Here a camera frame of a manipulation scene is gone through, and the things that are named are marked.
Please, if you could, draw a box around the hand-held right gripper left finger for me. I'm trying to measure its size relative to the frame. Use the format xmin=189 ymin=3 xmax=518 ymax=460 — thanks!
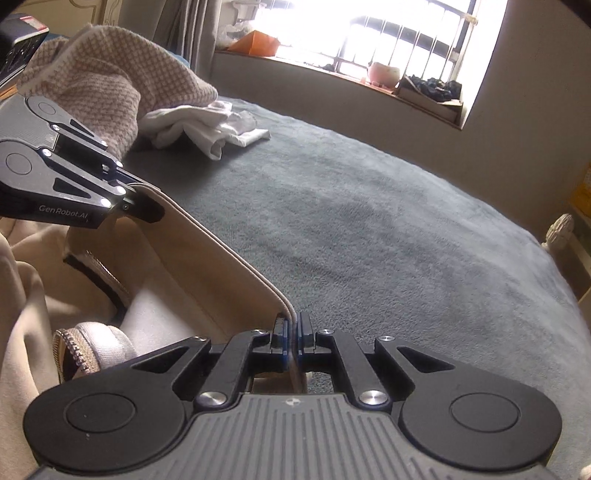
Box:
xmin=131 ymin=315 xmax=294 ymax=411

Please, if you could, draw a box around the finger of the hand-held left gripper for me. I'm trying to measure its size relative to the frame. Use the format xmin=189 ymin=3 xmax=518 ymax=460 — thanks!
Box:
xmin=44 ymin=148 xmax=165 ymax=223
xmin=52 ymin=116 xmax=140 ymax=186

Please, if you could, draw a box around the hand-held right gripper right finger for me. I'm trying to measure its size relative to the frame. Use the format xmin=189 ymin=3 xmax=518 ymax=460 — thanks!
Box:
xmin=299 ymin=313 xmax=455 ymax=411

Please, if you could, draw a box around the beige zip jacket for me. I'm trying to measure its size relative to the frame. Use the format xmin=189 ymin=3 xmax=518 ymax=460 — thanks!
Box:
xmin=0 ymin=184 xmax=309 ymax=467

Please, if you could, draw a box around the beige checked knit sweater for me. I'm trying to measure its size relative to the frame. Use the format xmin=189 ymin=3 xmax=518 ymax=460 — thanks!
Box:
xmin=16 ymin=25 xmax=219 ymax=160

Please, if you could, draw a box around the white crumpled garment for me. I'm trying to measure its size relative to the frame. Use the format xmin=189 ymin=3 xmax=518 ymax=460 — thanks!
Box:
xmin=139 ymin=99 xmax=271 ymax=161

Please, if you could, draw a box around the cream carved headboard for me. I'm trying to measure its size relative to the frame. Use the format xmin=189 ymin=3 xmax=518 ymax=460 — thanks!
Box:
xmin=48 ymin=0 xmax=155 ymax=28

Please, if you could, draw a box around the grey curtain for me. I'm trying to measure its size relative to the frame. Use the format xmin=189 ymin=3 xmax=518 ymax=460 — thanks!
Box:
xmin=152 ymin=0 xmax=218 ymax=77

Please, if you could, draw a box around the white plastic bag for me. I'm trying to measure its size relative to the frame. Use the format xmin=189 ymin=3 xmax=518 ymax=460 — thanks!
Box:
xmin=217 ymin=21 xmax=252 ymax=49

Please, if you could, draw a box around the orange box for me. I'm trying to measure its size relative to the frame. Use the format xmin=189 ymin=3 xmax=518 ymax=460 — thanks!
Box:
xmin=227 ymin=30 xmax=281 ymax=57

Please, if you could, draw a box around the cardboard shoe box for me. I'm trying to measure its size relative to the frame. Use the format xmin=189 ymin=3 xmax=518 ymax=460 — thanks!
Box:
xmin=396 ymin=80 xmax=464 ymax=124

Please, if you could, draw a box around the pink pot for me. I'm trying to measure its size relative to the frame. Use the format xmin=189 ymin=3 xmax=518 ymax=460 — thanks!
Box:
xmin=367 ymin=61 xmax=402 ymax=87

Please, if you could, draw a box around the cream bedpost finial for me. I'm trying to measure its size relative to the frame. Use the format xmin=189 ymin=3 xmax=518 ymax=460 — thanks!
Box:
xmin=541 ymin=213 xmax=574 ymax=252

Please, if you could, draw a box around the pair of dark shoes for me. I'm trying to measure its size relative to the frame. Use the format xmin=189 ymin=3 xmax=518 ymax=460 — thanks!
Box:
xmin=404 ymin=74 xmax=462 ymax=103

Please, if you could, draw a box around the yellow box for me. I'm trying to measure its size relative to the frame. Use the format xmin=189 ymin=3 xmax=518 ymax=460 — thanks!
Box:
xmin=569 ymin=167 xmax=591 ymax=206

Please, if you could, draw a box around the window security grille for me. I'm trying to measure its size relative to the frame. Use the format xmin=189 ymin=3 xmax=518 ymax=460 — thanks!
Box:
xmin=323 ymin=0 xmax=478 ymax=81

